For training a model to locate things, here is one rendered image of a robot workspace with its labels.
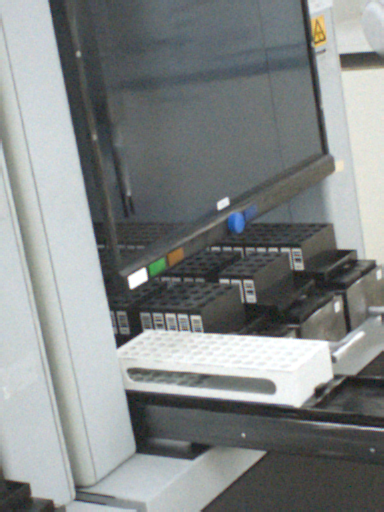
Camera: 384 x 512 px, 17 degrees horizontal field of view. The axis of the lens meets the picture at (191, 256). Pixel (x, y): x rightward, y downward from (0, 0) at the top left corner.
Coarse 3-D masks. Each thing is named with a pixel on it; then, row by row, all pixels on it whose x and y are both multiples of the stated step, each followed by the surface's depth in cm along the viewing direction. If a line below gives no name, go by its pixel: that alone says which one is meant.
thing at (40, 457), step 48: (0, 144) 156; (0, 192) 156; (0, 240) 156; (0, 288) 156; (0, 336) 156; (0, 384) 156; (48, 384) 164; (0, 432) 157; (48, 432) 164; (48, 480) 164
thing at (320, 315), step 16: (304, 304) 203; (320, 304) 203; (336, 304) 206; (272, 320) 201; (288, 320) 199; (304, 320) 199; (320, 320) 202; (336, 320) 206; (304, 336) 198; (320, 336) 202; (336, 336) 206; (336, 352) 199
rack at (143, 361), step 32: (128, 352) 181; (160, 352) 180; (192, 352) 177; (224, 352) 176; (256, 352) 173; (288, 352) 171; (320, 352) 170; (128, 384) 180; (160, 384) 178; (192, 384) 179; (224, 384) 179; (256, 384) 177; (288, 384) 165
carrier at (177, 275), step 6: (204, 252) 217; (210, 252) 216; (198, 258) 214; (204, 258) 213; (186, 264) 212; (192, 264) 212; (174, 270) 210; (180, 270) 211; (174, 276) 209; (180, 276) 208; (174, 282) 209
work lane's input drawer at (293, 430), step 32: (320, 384) 169; (352, 384) 172; (160, 416) 177; (192, 416) 174; (224, 416) 170; (256, 416) 168; (288, 416) 166; (320, 416) 163; (352, 416) 161; (256, 448) 169; (288, 448) 166; (320, 448) 164; (352, 448) 161
